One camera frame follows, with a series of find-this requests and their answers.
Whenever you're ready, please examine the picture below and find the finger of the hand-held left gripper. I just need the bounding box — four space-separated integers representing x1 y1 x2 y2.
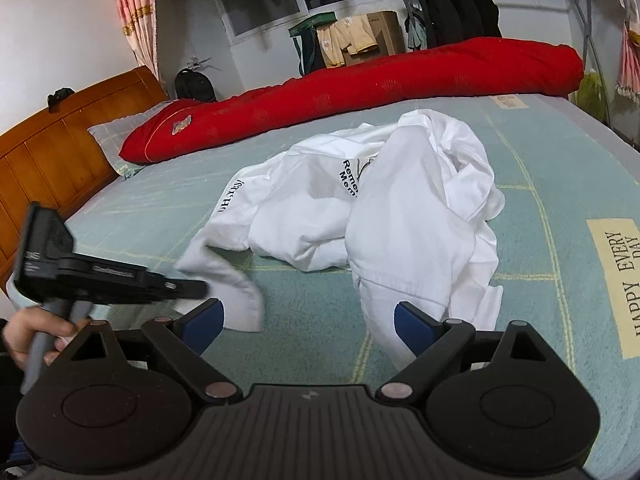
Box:
144 272 210 306

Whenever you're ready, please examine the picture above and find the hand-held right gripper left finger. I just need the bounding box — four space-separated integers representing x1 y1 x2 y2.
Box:
60 298 243 403

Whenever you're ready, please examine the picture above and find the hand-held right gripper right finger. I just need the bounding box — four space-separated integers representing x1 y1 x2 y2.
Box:
375 301 566 403

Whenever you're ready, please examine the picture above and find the white printed t-shirt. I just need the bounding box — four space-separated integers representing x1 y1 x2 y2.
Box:
176 109 505 365

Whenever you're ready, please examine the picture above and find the person's left forearm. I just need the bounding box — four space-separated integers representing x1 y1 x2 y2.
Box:
0 319 31 441

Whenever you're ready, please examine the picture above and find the person's left hand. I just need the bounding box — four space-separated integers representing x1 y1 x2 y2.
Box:
2 306 78 368

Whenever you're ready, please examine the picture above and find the wooden headboard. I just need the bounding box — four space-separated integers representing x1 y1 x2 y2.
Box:
0 66 170 281

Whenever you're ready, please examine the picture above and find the grey checked pillow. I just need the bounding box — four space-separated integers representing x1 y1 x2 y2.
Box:
87 101 176 178

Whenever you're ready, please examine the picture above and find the small black object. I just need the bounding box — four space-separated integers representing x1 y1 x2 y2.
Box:
47 88 76 110

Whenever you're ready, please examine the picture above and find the black backpack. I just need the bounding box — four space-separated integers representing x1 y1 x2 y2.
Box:
174 67 217 103

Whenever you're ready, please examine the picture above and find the pink patterned curtain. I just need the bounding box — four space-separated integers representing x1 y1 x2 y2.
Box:
592 0 640 101
111 0 160 81

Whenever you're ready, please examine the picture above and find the rolled red quilt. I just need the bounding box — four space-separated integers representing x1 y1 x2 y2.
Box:
119 36 585 165

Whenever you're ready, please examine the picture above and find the yellow-green plastic bag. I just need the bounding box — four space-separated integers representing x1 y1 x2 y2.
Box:
575 69 608 121

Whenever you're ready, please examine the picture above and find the pale green garment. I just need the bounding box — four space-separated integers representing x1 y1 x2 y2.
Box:
404 10 428 52

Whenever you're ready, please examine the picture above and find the cardboard box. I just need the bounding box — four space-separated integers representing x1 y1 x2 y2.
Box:
367 10 407 57

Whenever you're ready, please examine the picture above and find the beige flowered garment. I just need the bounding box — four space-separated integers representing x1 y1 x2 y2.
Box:
316 16 379 68

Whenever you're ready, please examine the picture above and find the black jacket with round badge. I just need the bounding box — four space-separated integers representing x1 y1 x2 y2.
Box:
412 0 468 48

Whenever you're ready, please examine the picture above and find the plain black hanging jacket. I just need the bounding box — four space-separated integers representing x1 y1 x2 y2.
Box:
450 0 502 41

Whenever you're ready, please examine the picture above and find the metal drying rack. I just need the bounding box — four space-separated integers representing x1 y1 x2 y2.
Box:
380 0 618 128

